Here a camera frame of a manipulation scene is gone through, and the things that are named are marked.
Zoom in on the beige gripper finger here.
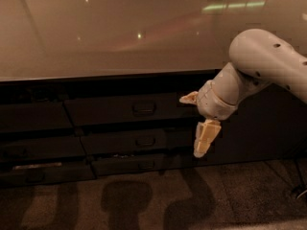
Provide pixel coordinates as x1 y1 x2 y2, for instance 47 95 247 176
194 119 222 158
179 91 198 105

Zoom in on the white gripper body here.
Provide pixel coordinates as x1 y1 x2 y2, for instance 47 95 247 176
196 80 238 121

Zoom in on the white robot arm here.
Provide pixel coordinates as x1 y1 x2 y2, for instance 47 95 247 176
179 29 307 158

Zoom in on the dark cabinet door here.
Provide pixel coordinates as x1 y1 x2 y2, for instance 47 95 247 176
198 84 307 165

